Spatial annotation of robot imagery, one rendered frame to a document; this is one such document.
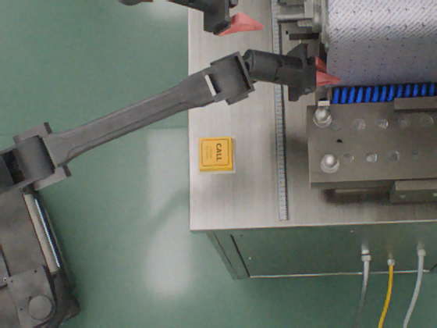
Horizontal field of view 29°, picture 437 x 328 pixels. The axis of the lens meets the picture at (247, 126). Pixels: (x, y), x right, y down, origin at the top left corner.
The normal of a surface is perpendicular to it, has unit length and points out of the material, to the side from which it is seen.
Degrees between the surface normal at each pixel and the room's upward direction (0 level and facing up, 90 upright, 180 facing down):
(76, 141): 21
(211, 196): 0
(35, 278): 0
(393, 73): 90
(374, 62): 90
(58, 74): 0
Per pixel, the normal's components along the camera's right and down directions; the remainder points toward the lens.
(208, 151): -0.06, -0.30
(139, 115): 0.04, 0.04
